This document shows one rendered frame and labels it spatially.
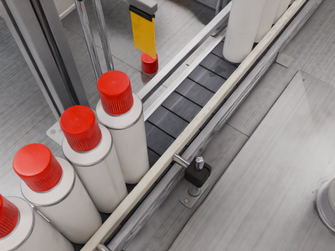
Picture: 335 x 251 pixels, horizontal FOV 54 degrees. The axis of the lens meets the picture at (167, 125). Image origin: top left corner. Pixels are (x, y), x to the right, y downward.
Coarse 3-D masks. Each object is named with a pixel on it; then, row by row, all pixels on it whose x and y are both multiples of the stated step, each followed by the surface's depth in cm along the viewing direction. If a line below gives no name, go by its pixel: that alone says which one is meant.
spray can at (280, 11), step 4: (280, 0) 61; (284, 0) 61; (288, 0) 62; (280, 4) 62; (284, 4) 62; (288, 4) 63; (280, 8) 63; (284, 8) 63; (276, 12) 64; (280, 12) 64; (284, 12) 64; (276, 16) 64; (280, 16) 65; (276, 20) 65; (272, 24) 66
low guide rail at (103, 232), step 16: (304, 0) 67; (288, 16) 63; (272, 32) 60; (256, 48) 58; (240, 64) 56; (224, 96) 54; (208, 112) 51; (192, 128) 50; (176, 144) 48; (160, 160) 47; (144, 176) 45; (144, 192) 46; (128, 208) 43; (112, 224) 42; (96, 240) 41
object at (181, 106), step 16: (208, 64) 61; (224, 64) 61; (192, 80) 59; (208, 80) 59; (224, 80) 59; (240, 80) 59; (176, 96) 57; (192, 96) 57; (208, 96) 57; (160, 112) 55; (176, 112) 55; (192, 112) 55; (160, 128) 54; (176, 128) 54; (160, 144) 52; (160, 176) 49; (128, 192) 48
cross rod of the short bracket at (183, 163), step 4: (172, 156) 48; (176, 156) 48; (180, 156) 48; (172, 160) 48; (176, 160) 47; (180, 160) 47; (184, 160) 47; (180, 164) 47; (184, 164) 47; (188, 164) 47; (184, 168) 47
